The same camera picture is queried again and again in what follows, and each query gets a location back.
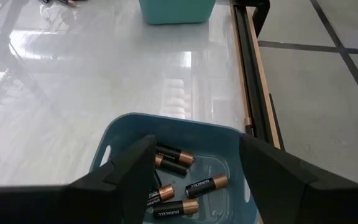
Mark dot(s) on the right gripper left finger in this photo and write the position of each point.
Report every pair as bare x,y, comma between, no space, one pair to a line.
73,205

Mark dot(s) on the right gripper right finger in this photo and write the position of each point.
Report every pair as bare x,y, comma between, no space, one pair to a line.
291,193

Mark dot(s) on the teal plastic bin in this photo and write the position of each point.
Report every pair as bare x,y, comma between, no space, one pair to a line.
176,11

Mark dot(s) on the blue plastic bin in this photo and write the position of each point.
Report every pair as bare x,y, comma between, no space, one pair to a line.
182,130

